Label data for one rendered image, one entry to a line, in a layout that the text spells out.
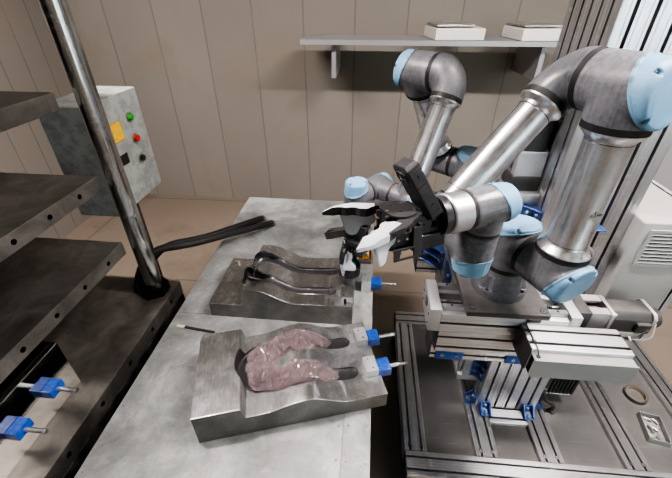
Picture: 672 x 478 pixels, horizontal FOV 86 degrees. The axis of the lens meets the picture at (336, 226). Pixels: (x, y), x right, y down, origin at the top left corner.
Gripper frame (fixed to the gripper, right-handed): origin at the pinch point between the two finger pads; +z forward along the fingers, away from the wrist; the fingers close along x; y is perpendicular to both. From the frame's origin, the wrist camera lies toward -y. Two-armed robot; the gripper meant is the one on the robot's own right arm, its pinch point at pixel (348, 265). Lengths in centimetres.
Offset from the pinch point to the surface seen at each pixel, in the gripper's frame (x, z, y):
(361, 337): -24.0, 3.5, 18.6
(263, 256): -13.4, -1.3, -29.3
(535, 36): 193, -62, 23
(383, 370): -29.9, 4.9, 29.0
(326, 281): -8.6, 3.1, -4.1
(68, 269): -61, -12, -66
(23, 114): -55, -59, -64
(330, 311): -18.2, 5.6, 3.7
